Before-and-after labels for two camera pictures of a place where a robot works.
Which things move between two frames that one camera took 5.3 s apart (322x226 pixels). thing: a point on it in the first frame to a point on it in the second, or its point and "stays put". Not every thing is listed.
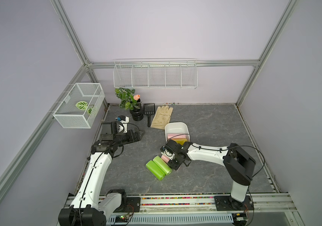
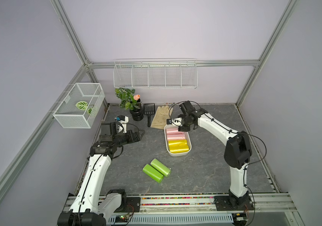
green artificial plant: (127, 101) stays put
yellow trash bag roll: (180, 141) stays put
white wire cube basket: (81, 107) stays put
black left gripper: (137, 138) stays put
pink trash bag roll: (165, 158) to (177, 136)
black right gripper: (172, 165) to (183, 127)
